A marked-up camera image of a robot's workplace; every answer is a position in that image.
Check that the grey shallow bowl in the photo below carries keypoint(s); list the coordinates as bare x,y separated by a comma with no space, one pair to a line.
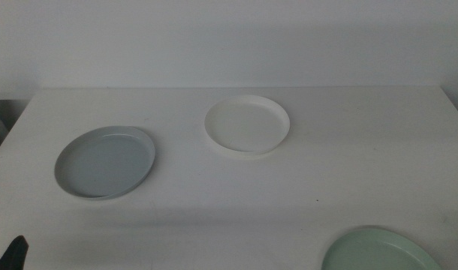
105,165

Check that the white shallow bowl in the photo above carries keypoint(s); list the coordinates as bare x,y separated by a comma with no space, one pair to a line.
247,125

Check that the pale green shallow bowl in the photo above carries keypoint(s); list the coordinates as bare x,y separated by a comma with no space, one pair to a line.
375,253

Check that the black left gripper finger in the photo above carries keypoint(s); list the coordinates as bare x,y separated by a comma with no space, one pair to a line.
14,255

